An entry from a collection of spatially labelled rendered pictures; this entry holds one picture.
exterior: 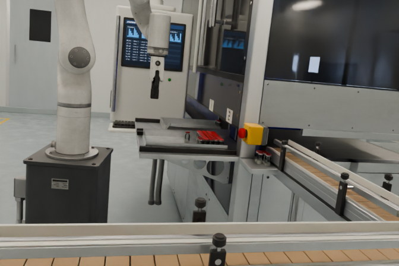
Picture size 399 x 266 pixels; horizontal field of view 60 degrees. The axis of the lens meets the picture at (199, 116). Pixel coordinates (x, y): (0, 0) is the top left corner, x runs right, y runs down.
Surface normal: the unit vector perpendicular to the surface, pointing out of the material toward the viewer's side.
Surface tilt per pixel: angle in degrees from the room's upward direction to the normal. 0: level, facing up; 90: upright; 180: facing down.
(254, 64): 90
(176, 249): 90
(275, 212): 90
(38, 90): 90
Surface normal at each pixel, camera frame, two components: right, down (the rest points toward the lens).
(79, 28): 0.55, -0.27
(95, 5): 0.21, 0.18
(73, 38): 0.23, -0.29
